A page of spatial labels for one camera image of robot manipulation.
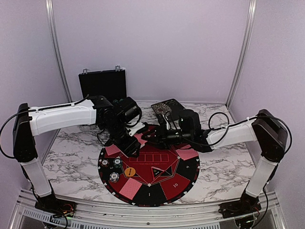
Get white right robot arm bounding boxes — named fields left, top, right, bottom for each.
left=155, top=109, right=292, bottom=214

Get black floral square plate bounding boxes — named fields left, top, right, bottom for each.
left=151, top=98, right=185, bottom=121

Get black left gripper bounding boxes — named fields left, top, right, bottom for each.
left=103, top=120, right=141, bottom=158

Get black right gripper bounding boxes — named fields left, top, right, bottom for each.
left=142, top=125, right=193, bottom=150

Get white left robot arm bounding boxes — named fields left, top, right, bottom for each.
left=8, top=96, right=144, bottom=212

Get green 50 chips seat three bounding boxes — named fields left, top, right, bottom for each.
left=113, top=158, right=122, bottom=168

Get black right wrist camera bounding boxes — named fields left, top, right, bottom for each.
left=178, top=109, right=202, bottom=136

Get aluminium front rail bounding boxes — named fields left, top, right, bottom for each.
left=9, top=190, right=286, bottom=229

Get right aluminium corner post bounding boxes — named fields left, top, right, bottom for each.
left=225, top=0, right=257, bottom=110

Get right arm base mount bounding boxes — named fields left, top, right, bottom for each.
left=218, top=200, right=262, bottom=219

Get round red black poker mat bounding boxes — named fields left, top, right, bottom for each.
left=98, top=142, right=200, bottom=207

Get red cards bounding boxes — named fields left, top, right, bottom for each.
left=176, top=148, right=198, bottom=160
left=105, top=145, right=120, bottom=156
left=119, top=178, right=142, bottom=199

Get aluminium corner post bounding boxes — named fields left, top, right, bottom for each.
left=225, top=0, right=257, bottom=110
left=45, top=0, right=72, bottom=102

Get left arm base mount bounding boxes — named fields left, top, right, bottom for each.
left=35, top=199, right=76, bottom=217

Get grey 10 chips seat two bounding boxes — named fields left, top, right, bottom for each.
left=109, top=172, right=120, bottom=183

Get black poker chip case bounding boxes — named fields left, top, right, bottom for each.
left=78, top=69, right=127, bottom=102

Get red playing card deck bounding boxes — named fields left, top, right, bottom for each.
left=134, top=134, right=147, bottom=147

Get orange big blind button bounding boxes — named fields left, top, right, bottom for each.
left=124, top=167, right=136, bottom=177

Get left aluminium corner post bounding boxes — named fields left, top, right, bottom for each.
left=45, top=0, right=72, bottom=102

